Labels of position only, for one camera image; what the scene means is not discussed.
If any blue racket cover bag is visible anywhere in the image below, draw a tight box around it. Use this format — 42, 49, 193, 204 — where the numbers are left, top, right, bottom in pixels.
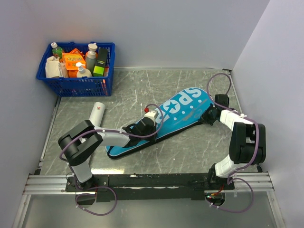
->
106, 87, 213, 159

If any white shuttlecock tube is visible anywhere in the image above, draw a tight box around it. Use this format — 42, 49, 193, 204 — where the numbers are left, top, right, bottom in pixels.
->
89, 102, 105, 127

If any blue plastic basket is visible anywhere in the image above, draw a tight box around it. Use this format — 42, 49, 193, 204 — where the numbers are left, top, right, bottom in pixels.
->
36, 42, 115, 97

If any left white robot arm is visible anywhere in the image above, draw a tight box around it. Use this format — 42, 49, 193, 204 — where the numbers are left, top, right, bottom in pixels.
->
58, 117, 159, 191

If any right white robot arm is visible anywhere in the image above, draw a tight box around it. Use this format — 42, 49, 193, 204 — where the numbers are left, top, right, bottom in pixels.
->
199, 94, 266, 189

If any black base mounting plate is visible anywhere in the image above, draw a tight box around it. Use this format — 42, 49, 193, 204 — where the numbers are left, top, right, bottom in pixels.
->
66, 173, 235, 202

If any black green box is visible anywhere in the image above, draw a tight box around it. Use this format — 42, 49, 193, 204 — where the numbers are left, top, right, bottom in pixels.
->
93, 47, 108, 77

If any beige pump bottle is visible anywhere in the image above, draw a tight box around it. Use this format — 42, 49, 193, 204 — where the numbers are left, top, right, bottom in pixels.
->
76, 62, 92, 78

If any grey pump bottle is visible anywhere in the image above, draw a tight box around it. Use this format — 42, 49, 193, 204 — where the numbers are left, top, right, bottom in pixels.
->
85, 43, 98, 75

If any orange snack packet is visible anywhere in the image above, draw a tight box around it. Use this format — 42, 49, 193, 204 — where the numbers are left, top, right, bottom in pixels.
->
62, 48, 86, 71

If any beige cloth bag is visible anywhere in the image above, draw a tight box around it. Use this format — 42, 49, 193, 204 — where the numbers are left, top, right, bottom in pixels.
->
45, 56, 68, 78

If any green drink bottle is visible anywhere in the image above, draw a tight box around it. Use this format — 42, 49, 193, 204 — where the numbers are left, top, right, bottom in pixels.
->
51, 42, 64, 59

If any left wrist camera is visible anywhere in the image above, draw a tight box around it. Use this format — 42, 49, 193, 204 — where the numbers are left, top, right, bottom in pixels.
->
144, 107, 159, 126

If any aluminium rail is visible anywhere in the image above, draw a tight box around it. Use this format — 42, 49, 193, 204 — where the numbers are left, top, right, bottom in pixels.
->
23, 172, 275, 195

